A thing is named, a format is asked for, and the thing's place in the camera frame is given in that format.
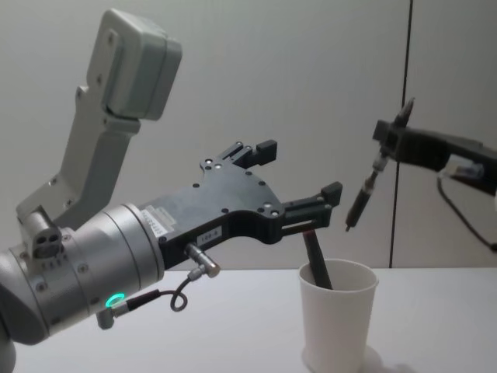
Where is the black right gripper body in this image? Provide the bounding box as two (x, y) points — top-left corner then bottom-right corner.
(402, 127), (497, 196)

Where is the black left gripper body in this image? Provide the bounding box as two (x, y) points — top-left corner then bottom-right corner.
(137, 153), (287, 272)

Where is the dark pen with silver tip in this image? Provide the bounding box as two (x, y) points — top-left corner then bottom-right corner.
(344, 96), (417, 234)

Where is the white paper cup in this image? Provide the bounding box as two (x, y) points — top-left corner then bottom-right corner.
(298, 259), (380, 371)

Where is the white table cloth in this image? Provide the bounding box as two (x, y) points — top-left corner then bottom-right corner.
(0, 267), (497, 373)

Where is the thin dark right gripper cable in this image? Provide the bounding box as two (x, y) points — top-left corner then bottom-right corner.
(436, 175), (497, 250)

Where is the thin dark gripper cable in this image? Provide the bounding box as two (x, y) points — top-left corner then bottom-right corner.
(436, 175), (497, 250)
(95, 243), (221, 319)

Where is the thin dark left gripper cable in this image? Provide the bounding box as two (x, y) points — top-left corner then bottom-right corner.
(95, 243), (221, 319)

